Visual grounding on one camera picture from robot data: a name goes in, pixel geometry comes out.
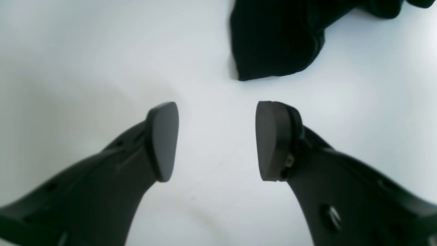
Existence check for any black T-shirt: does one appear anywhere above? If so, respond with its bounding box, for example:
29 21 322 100
229 0 437 82

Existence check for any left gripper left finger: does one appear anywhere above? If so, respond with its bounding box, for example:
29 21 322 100
1 102 179 246

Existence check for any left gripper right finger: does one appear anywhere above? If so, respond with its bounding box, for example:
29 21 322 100
255 101 437 246

